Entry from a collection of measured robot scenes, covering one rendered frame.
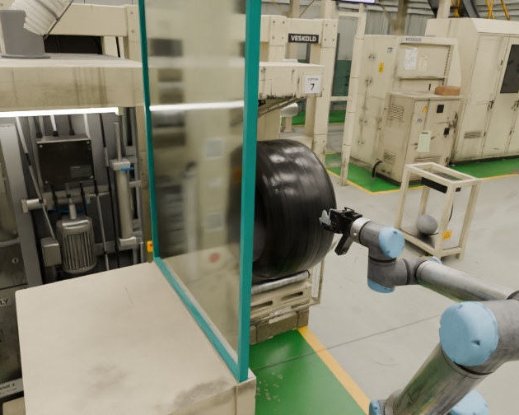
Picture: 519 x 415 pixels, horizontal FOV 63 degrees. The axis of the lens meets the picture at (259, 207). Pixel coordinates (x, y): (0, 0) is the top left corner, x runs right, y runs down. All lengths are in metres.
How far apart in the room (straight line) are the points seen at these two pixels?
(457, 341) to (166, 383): 0.57
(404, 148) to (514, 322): 5.35
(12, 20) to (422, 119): 5.35
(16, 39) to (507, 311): 1.56
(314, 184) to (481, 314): 0.92
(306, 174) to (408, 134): 4.57
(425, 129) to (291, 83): 4.49
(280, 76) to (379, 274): 0.99
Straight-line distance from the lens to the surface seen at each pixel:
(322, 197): 1.67
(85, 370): 0.96
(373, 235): 1.40
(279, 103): 2.15
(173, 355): 0.96
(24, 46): 1.67
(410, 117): 6.12
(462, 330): 0.92
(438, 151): 6.66
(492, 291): 1.15
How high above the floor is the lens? 1.89
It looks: 22 degrees down
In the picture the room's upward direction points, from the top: 2 degrees clockwise
